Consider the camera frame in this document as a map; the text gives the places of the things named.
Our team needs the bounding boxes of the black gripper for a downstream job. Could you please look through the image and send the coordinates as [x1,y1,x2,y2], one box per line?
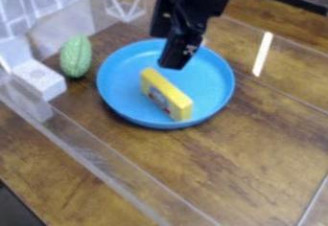
[150,0,229,70]

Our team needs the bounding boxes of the blue round tray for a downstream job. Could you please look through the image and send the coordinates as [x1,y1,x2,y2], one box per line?
[96,39,236,129]

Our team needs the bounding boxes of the green textured gourd toy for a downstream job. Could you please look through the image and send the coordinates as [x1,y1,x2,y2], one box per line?
[60,34,92,79]

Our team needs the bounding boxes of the white speckled block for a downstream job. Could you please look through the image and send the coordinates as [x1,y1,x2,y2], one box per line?
[12,59,67,102]

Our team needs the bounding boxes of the yellow brick with label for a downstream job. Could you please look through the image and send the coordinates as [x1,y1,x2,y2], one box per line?
[139,67,194,121]

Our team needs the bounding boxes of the clear acrylic enclosure wall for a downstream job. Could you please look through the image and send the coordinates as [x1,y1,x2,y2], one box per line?
[0,0,328,226]

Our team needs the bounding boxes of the clear acrylic corner bracket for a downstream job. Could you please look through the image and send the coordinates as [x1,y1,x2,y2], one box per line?
[105,0,146,23]

